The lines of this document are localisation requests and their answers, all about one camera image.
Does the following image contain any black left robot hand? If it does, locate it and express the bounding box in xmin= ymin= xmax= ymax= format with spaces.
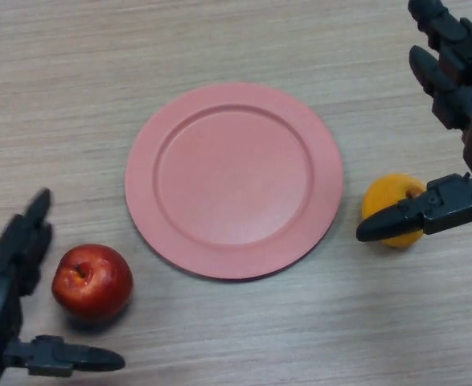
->
xmin=0 ymin=187 xmax=126 ymax=382

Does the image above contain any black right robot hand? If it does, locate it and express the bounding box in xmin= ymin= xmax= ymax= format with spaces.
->
xmin=355 ymin=0 xmax=472 ymax=244

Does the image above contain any red apple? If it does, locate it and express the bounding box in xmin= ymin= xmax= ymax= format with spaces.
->
xmin=51 ymin=243 xmax=134 ymax=322

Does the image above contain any pink round plate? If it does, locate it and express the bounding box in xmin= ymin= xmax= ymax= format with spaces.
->
xmin=124 ymin=82 xmax=345 ymax=281

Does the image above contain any yellow pear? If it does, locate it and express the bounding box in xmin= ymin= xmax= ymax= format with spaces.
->
xmin=360 ymin=172 xmax=428 ymax=248

